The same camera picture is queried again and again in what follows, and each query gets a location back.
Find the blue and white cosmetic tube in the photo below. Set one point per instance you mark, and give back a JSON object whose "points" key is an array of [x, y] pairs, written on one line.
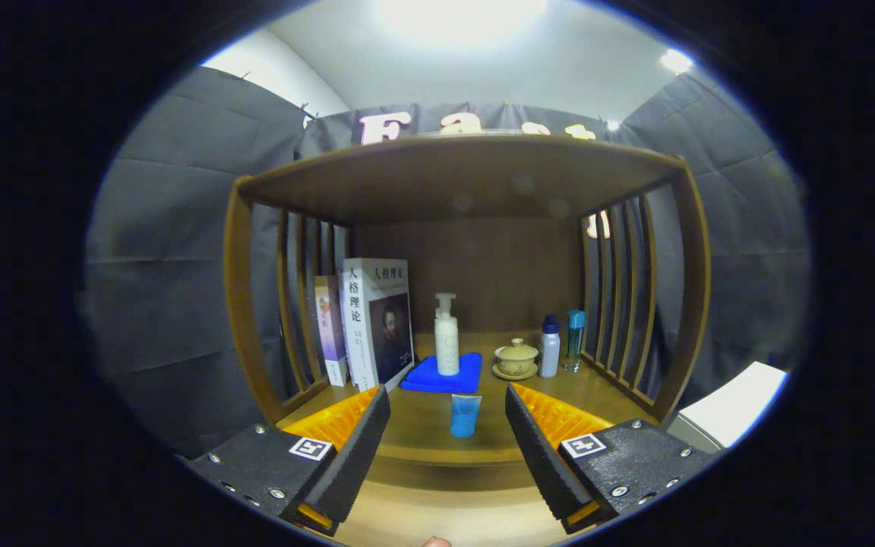
{"points": [[465, 416]]}

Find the white bottle with blue cap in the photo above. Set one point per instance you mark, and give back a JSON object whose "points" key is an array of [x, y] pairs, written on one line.
{"points": [[549, 353]]}

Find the slim teal bottle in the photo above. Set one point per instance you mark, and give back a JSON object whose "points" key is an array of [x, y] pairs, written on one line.
{"points": [[574, 342]]}

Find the white plastic drawer unit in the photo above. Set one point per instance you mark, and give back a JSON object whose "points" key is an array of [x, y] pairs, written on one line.
{"points": [[734, 406]]}

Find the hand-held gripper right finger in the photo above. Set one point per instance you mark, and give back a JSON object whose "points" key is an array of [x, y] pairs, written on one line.
{"points": [[540, 448]]}

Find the wooden drawer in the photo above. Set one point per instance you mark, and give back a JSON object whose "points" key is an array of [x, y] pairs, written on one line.
{"points": [[445, 516]]}

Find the white book with portrait cover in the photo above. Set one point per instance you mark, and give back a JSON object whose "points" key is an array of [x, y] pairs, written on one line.
{"points": [[377, 327]]}

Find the large ceiling light panel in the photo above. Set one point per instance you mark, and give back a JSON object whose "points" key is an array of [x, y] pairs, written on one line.
{"points": [[460, 19]]}

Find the blue folded cloth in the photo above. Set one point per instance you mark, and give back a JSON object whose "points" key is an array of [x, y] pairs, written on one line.
{"points": [[426, 376]]}

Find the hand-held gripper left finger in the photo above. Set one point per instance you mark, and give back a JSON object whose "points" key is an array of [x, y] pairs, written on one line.
{"points": [[358, 448]]}

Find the white pump bottle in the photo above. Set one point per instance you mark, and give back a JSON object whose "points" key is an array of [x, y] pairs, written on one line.
{"points": [[446, 346]]}

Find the yellow lidded teacup with saucer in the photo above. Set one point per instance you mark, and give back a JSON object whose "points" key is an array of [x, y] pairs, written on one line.
{"points": [[516, 358]]}

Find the wooden countertop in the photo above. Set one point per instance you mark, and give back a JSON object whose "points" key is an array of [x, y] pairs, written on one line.
{"points": [[437, 444]]}

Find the wooden cabinet with slatted shelf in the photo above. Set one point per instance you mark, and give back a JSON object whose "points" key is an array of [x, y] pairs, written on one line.
{"points": [[468, 182]]}

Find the purple book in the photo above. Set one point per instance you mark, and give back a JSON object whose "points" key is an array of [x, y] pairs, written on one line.
{"points": [[330, 327]]}

